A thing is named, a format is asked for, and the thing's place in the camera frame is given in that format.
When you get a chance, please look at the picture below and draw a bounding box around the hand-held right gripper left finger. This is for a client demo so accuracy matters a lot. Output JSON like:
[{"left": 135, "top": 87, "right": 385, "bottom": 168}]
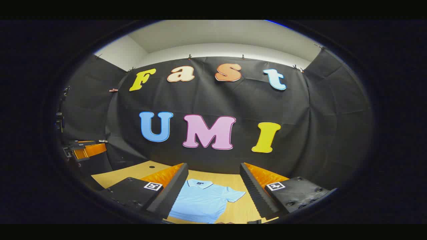
[{"left": 98, "top": 163, "right": 189, "bottom": 220}]

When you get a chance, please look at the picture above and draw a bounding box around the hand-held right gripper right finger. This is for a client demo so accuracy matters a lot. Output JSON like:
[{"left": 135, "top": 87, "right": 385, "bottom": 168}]
[{"left": 240, "top": 162, "right": 337, "bottom": 220}]

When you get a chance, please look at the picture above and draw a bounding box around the light blue T-shirt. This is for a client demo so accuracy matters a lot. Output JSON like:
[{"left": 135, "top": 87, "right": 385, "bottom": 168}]
[{"left": 168, "top": 179, "right": 246, "bottom": 224}]

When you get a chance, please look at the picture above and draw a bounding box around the black backdrop cloth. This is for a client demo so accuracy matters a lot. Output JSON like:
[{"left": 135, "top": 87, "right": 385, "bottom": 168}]
[{"left": 57, "top": 45, "right": 374, "bottom": 192}]

